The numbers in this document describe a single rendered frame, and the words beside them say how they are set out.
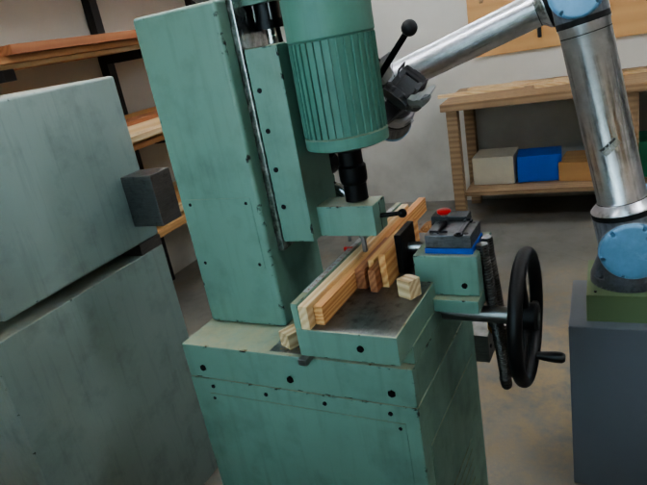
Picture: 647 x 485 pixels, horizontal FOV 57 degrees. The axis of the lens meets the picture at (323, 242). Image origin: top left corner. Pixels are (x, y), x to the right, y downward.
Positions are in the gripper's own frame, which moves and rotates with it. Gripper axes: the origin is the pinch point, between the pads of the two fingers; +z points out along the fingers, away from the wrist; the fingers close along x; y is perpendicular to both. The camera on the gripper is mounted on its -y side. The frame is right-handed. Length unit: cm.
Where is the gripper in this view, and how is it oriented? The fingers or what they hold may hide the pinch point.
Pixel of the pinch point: (400, 77)
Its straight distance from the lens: 132.5
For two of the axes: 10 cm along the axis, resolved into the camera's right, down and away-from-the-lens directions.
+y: 6.4, -7.6, 0.9
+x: 7.7, 6.3, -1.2
